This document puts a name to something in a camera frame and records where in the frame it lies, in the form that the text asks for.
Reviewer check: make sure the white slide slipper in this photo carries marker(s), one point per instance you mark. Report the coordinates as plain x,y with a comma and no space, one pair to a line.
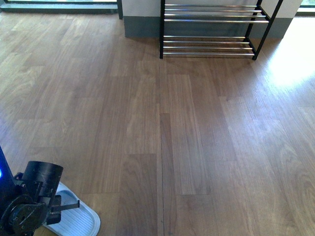
81,221

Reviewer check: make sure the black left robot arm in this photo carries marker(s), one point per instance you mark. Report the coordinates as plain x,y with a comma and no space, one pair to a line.
28,200

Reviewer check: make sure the black metal shoe rack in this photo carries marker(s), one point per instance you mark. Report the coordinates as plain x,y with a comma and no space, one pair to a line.
214,28

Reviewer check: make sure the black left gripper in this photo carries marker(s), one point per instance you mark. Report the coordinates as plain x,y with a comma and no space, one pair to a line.
29,200

